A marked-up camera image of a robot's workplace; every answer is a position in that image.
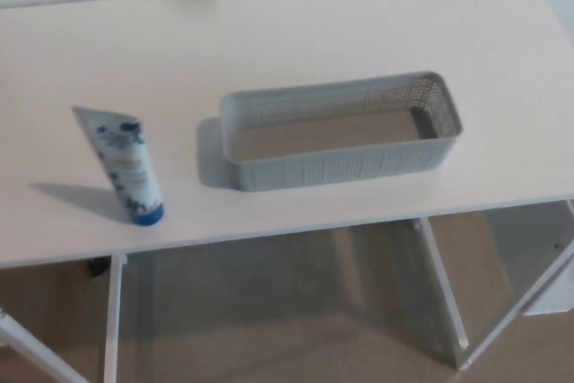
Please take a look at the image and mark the white blue shampoo tube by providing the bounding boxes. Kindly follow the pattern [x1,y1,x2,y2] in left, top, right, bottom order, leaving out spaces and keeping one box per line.
[71,105,166,227]

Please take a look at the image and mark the small grey perforated basket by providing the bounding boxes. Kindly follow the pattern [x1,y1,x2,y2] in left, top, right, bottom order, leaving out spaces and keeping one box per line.
[218,70,464,193]

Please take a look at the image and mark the white table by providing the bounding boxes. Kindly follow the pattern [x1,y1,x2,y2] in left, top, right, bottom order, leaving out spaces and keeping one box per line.
[0,0,574,383]

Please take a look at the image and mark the white slanted bar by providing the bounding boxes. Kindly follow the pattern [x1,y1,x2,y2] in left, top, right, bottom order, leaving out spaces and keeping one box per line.
[0,309,82,383]

